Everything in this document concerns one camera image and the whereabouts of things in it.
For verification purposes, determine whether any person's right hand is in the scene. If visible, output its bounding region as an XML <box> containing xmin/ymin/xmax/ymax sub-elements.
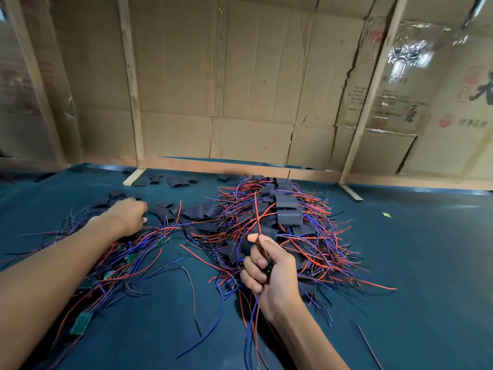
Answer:
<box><xmin>240</xmin><ymin>232</ymin><xmax>303</xmax><ymax>321</ymax></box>

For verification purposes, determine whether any person's right forearm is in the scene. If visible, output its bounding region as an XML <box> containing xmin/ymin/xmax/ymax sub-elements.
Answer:
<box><xmin>266</xmin><ymin>300</ymin><xmax>351</xmax><ymax>370</ymax></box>

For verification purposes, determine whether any clear plastic sheet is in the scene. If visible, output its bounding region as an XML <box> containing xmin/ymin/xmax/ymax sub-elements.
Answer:
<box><xmin>370</xmin><ymin>19</ymin><xmax>471</xmax><ymax>113</ymax></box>

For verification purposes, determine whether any pile of black sleeve pieces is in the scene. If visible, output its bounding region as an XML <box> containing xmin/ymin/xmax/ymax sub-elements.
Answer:
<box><xmin>92</xmin><ymin>172</ymin><xmax>224</xmax><ymax>226</ymax></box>

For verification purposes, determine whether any person's left forearm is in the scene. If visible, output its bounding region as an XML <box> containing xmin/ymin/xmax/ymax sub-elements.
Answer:
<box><xmin>0</xmin><ymin>218</ymin><xmax>117</xmax><ymax>370</ymax></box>

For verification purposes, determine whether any pale slanted wooden post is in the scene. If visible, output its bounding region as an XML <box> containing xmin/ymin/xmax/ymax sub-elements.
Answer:
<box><xmin>339</xmin><ymin>0</ymin><xmax>409</xmax><ymax>202</ymax></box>

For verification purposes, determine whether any wooden ledge board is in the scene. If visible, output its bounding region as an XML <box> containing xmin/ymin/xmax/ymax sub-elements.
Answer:
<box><xmin>81</xmin><ymin>154</ymin><xmax>493</xmax><ymax>191</ymax></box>

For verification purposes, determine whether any wide wooden post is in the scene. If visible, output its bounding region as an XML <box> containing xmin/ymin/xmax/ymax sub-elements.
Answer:
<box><xmin>4</xmin><ymin>0</ymin><xmax>70</xmax><ymax>170</ymax></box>

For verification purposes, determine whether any pile of sleeved wired boards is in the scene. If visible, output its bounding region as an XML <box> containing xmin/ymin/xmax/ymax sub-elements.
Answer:
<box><xmin>181</xmin><ymin>175</ymin><xmax>397</xmax><ymax>336</ymax></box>

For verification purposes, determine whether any person's left hand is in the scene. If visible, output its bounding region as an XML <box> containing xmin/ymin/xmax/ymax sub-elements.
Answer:
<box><xmin>86</xmin><ymin>198</ymin><xmax>149</xmax><ymax>241</ymax></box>

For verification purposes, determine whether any thin wooden post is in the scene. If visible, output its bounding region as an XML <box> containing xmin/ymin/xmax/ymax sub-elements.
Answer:
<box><xmin>117</xmin><ymin>0</ymin><xmax>147</xmax><ymax>187</ymax></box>

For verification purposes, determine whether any pile of unsleeved wired boards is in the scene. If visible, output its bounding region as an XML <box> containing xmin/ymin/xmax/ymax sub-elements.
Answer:
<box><xmin>0</xmin><ymin>198</ymin><xmax>203</xmax><ymax>359</ymax></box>

